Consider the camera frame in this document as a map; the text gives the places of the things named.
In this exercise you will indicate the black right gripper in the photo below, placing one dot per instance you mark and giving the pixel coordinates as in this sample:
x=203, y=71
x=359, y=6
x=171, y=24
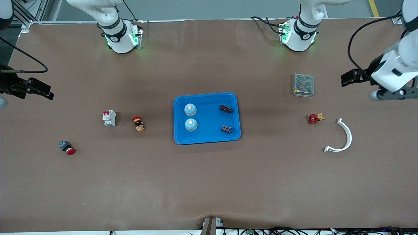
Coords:
x=12, y=85

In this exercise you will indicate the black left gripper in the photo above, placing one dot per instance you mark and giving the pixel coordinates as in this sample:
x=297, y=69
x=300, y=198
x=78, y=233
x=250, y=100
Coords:
x=368, y=73

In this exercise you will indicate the black rectangular capacitor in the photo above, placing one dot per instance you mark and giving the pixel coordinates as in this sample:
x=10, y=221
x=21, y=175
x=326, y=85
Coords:
x=225, y=108
x=226, y=129

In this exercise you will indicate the blue dome service bell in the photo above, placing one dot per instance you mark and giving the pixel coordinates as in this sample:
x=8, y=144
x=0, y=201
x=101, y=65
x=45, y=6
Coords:
x=190, y=109
x=191, y=124

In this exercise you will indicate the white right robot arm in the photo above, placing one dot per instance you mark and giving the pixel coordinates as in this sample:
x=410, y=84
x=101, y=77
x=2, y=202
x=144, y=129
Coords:
x=119, y=42

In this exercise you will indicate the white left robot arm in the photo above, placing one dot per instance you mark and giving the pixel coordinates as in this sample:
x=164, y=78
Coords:
x=298, y=39

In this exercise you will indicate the metal mesh power supply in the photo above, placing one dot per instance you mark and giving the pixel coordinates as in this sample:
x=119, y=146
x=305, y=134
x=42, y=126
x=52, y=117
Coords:
x=303, y=84

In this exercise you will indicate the red mushroom push button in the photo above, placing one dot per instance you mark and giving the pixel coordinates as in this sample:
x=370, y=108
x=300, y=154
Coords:
x=70, y=150

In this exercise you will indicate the blue plastic tray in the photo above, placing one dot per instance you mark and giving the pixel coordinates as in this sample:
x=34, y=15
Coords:
x=209, y=130

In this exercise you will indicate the brown table cover sheet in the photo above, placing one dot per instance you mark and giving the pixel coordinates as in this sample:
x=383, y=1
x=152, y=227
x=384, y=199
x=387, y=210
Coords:
x=209, y=182

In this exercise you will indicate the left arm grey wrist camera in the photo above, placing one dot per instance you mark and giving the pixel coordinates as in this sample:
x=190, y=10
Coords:
x=375, y=95

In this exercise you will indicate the white curved plastic bracket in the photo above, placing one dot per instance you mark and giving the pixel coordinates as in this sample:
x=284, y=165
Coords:
x=350, y=136

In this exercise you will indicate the aluminium frame profile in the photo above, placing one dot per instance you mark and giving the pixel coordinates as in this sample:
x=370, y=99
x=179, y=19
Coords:
x=24, y=16
x=396, y=20

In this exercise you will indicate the white circuit breaker red switch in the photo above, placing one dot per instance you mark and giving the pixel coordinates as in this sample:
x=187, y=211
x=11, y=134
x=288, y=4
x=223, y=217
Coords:
x=109, y=119

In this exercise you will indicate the orange black button switch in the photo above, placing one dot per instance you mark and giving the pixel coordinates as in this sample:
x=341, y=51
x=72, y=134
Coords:
x=138, y=124

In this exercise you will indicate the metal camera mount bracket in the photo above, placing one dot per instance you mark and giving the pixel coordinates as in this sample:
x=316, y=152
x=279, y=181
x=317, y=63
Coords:
x=210, y=227

